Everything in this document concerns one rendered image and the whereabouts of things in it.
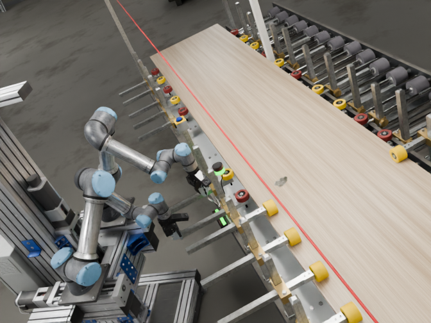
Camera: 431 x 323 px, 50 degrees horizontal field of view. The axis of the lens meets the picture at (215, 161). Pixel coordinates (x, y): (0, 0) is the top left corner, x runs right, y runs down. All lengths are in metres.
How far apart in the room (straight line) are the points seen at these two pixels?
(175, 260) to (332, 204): 1.73
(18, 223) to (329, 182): 1.63
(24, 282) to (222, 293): 1.37
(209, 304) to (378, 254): 1.56
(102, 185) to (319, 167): 1.22
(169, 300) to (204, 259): 0.55
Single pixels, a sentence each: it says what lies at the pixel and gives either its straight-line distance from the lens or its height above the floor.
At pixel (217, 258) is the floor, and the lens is 3.64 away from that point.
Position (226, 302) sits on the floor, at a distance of 3.37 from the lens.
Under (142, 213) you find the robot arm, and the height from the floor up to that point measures 1.16.
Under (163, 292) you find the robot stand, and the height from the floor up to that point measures 0.21.
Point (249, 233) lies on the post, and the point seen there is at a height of 1.08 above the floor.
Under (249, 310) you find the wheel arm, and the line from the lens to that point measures 2.08.
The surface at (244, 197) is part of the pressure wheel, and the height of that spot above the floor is 0.90.
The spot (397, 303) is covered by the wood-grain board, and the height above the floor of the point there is 0.90.
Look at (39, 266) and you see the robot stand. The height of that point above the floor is 1.07.
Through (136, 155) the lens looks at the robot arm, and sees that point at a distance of 2.36.
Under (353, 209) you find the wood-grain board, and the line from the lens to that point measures 2.39.
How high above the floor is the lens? 2.62
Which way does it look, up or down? 35 degrees down
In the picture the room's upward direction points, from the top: 24 degrees counter-clockwise
